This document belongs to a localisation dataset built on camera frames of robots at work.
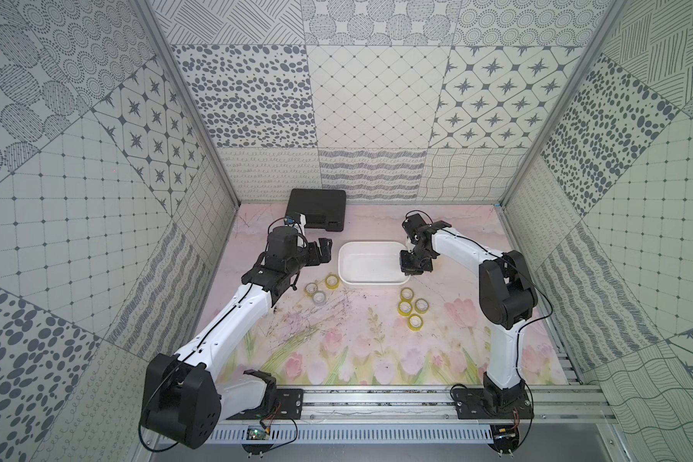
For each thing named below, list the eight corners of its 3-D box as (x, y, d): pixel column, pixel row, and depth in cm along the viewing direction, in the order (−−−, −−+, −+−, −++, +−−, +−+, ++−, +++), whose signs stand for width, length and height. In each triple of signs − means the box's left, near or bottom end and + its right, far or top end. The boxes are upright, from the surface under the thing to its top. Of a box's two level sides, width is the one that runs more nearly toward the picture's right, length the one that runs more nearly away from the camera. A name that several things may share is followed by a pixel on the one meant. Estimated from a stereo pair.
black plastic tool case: (285, 232, 113) (282, 224, 109) (292, 197, 126) (290, 189, 121) (345, 233, 113) (344, 224, 109) (346, 198, 126) (346, 189, 122)
